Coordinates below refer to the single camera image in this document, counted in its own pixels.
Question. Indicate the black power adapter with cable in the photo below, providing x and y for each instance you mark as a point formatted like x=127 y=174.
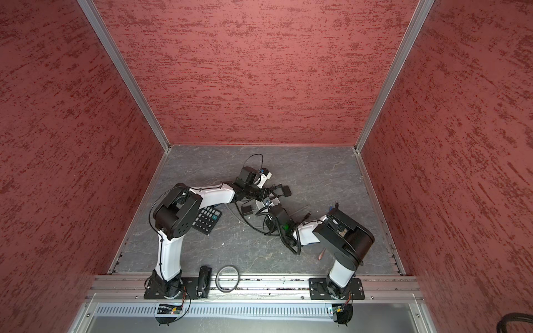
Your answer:
x=281 y=191

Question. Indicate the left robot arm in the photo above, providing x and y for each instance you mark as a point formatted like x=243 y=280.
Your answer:
x=180 y=210

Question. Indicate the black calculator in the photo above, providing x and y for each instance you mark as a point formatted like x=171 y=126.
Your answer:
x=206 y=220

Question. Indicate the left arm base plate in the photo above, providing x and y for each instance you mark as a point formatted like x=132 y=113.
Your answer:
x=186 y=287

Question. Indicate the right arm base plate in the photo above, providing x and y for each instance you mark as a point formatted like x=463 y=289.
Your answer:
x=324 y=288

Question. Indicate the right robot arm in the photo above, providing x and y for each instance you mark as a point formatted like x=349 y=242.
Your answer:
x=345 y=239

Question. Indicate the aluminium front rail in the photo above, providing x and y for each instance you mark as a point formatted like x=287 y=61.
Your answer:
x=269 y=288

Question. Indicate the black power adapter left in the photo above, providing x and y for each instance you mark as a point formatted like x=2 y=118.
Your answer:
x=246 y=210

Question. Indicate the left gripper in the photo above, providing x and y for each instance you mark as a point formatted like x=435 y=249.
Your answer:
x=265 y=193

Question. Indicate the white small network switch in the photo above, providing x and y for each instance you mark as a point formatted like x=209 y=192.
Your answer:
x=260 y=205

